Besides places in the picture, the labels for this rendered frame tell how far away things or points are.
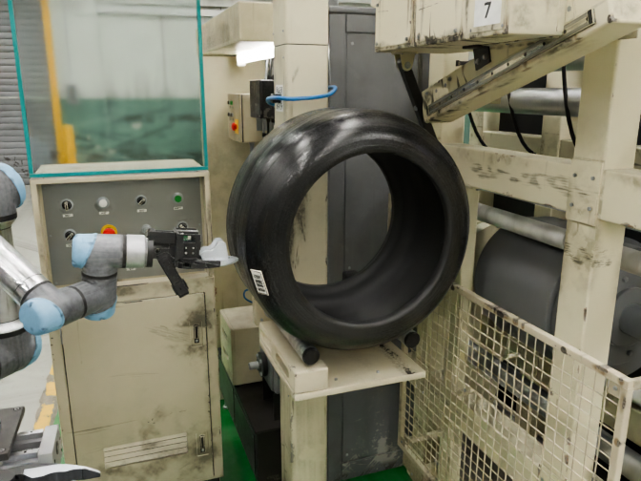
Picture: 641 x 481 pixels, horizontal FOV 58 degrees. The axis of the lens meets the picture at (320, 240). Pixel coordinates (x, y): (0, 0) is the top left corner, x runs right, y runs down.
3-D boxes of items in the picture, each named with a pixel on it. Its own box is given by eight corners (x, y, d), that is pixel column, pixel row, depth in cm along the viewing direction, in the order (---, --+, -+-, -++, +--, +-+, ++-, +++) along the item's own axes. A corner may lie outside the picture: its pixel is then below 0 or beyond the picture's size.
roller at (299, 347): (263, 313, 174) (269, 299, 174) (277, 317, 176) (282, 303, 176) (299, 363, 142) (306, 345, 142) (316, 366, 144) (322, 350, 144)
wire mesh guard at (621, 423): (397, 444, 210) (403, 257, 192) (402, 443, 210) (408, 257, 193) (586, 671, 128) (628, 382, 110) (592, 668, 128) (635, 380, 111)
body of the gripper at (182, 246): (204, 235, 132) (148, 233, 127) (201, 271, 133) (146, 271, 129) (198, 227, 139) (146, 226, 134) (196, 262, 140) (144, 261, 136)
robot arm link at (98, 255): (72, 262, 131) (73, 227, 129) (124, 263, 135) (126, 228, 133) (71, 277, 124) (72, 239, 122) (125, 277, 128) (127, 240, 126)
